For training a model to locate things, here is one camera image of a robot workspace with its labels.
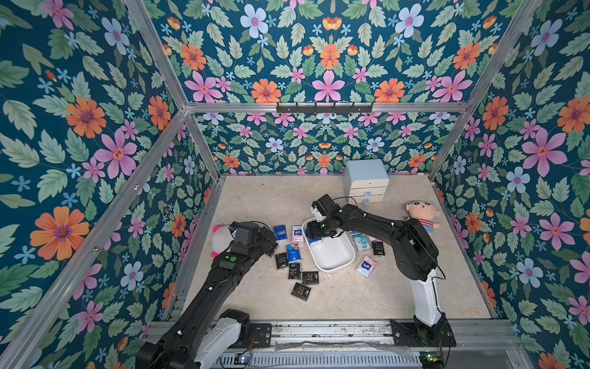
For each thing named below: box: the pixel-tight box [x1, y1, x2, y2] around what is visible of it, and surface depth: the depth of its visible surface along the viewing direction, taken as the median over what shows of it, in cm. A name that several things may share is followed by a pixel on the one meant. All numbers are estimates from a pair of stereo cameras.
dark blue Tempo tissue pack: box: [273, 224, 288, 240], surface depth 98 cm
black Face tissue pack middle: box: [288, 262, 301, 280], surface depth 88 cm
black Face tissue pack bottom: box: [291, 282, 312, 301], surface depth 83 cm
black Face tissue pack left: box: [275, 252, 289, 270], surface depth 90 cm
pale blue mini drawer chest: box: [344, 159, 390, 206], surface depth 103 cm
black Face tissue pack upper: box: [265, 242, 279, 259], surface depth 92 cm
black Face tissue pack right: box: [301, 270, 319, 285], surface depth 86 cm
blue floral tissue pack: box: [285, 242, 302, 264], surface depth 92 cm
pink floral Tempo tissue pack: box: [291, 225, 305, 243], surface depth 96 cm
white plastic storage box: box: [301, 216, 356, 273], surface depth 92 cm
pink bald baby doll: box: [405, 200, 441, 235], surface depth 99 cm
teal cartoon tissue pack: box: [350, 231, 371, 252], surface depth 94 cm
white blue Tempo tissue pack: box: [355, 255, 378, 279], surface depth 88 cm
